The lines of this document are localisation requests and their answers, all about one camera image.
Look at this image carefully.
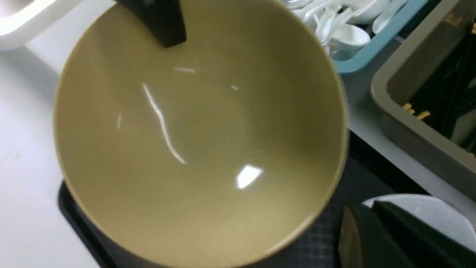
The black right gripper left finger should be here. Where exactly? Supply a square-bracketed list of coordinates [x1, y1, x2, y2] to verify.
[115, 0, 187, 48]

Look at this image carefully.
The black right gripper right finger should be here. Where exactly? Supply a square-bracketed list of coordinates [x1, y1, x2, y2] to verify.
[338, 201, 476, 268]

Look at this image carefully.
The yellow noodle bowl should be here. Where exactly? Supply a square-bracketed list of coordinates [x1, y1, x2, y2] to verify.
[54, 0, 350, 268]

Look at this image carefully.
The white square dish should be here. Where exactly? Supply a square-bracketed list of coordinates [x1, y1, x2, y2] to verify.
[362, 194, 476, 251]

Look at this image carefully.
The black serving tray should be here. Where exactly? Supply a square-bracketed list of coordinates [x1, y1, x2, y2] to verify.
[58, 133, 428, 268]

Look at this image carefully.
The large white plastic tub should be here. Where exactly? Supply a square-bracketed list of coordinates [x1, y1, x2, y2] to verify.
[0, 0, 81, 51]

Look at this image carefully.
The brown plastic chopstick bin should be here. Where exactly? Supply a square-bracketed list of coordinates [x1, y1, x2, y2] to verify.
[371, 0, 475, 201]

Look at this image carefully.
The white ceramic spoon in bin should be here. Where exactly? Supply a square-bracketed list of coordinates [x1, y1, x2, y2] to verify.
[329, 24, 371, 61]

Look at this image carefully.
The blue plastic spoon bin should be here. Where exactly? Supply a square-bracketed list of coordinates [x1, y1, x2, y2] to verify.
[282, 0, 427, 74]

